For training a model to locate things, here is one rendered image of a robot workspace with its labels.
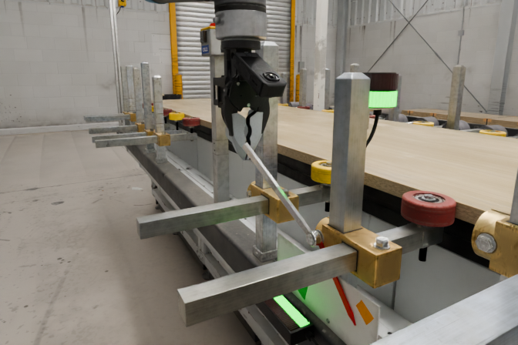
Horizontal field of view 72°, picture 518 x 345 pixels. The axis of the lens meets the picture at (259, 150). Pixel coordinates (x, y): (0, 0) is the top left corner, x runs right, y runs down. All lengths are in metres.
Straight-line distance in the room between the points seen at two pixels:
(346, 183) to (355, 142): 0.06
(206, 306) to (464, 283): 0.46
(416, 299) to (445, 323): 0.56
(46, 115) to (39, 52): 1.18
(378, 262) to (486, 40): 8.08
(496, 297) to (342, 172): 0.30
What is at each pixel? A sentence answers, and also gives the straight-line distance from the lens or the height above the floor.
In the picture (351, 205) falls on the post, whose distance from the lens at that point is 0.55.
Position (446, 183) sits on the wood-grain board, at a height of 0.90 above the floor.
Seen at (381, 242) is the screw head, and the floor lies 0.88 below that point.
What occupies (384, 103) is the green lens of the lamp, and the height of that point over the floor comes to 1.06.
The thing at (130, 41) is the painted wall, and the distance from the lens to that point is 8.28.
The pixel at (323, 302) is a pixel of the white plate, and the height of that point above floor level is 0.74.
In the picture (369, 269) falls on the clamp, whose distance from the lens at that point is 0.53.
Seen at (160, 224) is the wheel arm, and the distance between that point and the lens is 0.65.
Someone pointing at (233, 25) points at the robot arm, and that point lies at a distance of 0.62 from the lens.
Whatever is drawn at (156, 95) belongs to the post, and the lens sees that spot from 1.67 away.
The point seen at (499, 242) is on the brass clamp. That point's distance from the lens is 0.40.
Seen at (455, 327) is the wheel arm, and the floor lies 0.96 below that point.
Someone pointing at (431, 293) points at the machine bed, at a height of 0.70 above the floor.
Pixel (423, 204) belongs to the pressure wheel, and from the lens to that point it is 0.61.
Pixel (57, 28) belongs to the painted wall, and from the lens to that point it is 8.15.
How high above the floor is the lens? 1.10
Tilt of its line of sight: 12 degrees down
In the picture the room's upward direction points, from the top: straight up
